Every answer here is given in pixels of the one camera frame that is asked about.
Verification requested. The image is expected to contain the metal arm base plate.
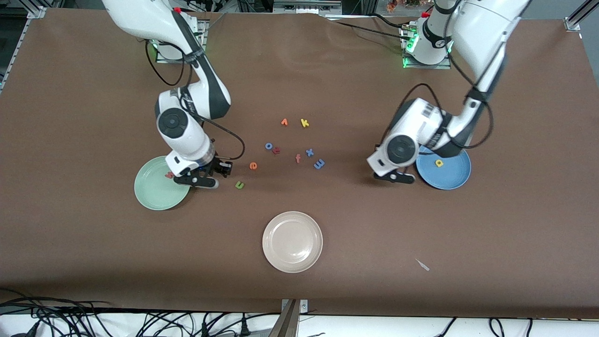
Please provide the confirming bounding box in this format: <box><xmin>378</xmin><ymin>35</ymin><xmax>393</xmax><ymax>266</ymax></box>
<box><xmin>155</xmin><ymin>19</ymin><xmax>209</xmax><ymax>64</ymax></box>
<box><xmin>400</xmin><ymin>23</ymin><xmax>452</xmax><ymax>70</ymax></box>

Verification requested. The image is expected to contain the metal background frame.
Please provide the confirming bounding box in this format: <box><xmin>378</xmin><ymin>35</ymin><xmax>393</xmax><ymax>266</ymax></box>
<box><xmin>273</xmin><ymin>0</ymin><xmax>342</xmax><ymax>15</ymax></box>

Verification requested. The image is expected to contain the brown paper table cover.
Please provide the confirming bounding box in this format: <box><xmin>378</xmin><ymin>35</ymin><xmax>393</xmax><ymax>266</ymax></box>
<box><xmin>0</xmin><ymin>7</ymin><xmax>599</xmax><ymax>319</ymax></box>

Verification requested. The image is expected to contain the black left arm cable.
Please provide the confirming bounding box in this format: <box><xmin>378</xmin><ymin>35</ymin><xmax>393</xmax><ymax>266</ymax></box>
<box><xmin>378</xmin><ymin>0</ymin><xmax>493</xmax><ymax>150</ymax></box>

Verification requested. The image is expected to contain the beige plate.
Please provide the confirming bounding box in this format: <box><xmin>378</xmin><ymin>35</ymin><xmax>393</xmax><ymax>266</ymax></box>
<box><xmin>262</xmin><ymin>211</ymin><xmax>323</xmax><ymax>273</ymax></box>

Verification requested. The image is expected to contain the blue plate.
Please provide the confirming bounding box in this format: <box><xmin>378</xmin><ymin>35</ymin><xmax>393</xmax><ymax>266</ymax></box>
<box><xmin>416</xmin><ymin>145</ymin><xmax>472</xmax><ymax>190</ymax></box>

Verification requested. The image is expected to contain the aluminium frame rail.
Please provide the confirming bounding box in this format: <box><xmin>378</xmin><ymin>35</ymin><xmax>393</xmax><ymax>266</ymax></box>
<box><xmin>0</xmin><ymin>6</ymin><xmax>47</xmax><ymax>94</ymax></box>
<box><xmin>564</xmin><ymin>0</ymin><xmax>599</xmax><ymax>32</ymax></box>

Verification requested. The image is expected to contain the metal mount bracket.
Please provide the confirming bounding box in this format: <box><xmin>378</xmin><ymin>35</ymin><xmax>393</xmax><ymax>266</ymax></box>
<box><xmin>269</xmin><ymin>299</ymin><xmax>308</xmax><ymax>337</ymax></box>

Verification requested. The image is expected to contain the black arm base cable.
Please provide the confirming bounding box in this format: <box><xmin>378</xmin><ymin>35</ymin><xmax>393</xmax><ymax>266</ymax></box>
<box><xmin>333</xmin><ymin>19</ymin><xmax>412</xmax><ymax>43</ymax></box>
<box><xmin>370</xmin><ymin>13</ymin><xmax>405</xmax><ymax>29</ymax></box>

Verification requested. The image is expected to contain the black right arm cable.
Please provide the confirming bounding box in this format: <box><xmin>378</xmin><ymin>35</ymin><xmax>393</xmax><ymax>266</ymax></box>
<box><xmin>145</xmin><ymin>41</ymin><xmax>246</xmax><ymax>161</ymax></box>

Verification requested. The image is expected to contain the light green plate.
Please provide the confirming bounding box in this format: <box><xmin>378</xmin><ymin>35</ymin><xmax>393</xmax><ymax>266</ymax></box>
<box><xmin>134</xmin><ymin>155</ymin><xmax>192</xmax><ymax>211</ymax></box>

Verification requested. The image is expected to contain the orange background object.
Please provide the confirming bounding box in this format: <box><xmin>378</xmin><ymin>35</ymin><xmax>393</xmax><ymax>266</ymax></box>
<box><xmin>386</xmin><ymin>0</ymin><xmax>422</xmax><ymax>12</ymax></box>

